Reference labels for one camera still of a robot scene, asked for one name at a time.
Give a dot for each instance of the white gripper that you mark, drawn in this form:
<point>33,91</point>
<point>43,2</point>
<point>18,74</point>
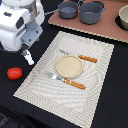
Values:
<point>20,25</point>

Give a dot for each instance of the red sausage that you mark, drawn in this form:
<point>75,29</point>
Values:
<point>14,73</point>

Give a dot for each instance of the grey frying pan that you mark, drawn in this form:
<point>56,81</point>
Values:
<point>67,10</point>

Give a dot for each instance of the white fish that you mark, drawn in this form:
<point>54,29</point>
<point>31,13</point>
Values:
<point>29,59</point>

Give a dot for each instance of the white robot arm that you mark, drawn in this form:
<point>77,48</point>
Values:
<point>20,2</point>

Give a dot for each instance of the brown stove board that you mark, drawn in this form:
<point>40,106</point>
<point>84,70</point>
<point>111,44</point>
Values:
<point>106,27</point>

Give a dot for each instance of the beige round plate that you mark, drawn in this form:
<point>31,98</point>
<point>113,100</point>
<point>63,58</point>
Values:
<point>69,66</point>

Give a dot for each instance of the grey cooking pot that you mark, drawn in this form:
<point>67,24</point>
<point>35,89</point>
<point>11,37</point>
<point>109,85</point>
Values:
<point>90,12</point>

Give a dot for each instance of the white woven placemat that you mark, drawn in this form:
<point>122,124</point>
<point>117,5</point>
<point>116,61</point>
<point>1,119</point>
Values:
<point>74,99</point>

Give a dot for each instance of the beige bowl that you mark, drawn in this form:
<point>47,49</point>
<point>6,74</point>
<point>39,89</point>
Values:
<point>123,14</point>

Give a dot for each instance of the fork with wooden handle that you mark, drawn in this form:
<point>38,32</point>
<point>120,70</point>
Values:
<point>67,81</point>

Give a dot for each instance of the knife with wooden handle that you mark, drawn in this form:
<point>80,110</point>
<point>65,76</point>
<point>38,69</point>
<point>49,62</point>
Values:
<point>80,56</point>

